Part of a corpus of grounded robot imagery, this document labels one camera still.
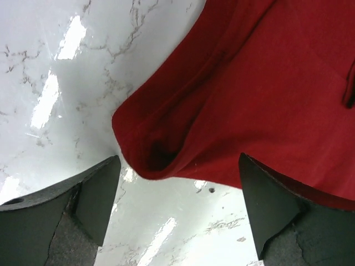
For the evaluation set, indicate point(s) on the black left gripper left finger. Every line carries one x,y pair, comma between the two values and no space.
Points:
63,224

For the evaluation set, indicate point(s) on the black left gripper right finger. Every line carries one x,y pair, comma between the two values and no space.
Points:
295,224

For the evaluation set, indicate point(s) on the dark red t-shirt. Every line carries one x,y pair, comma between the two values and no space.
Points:
271,79

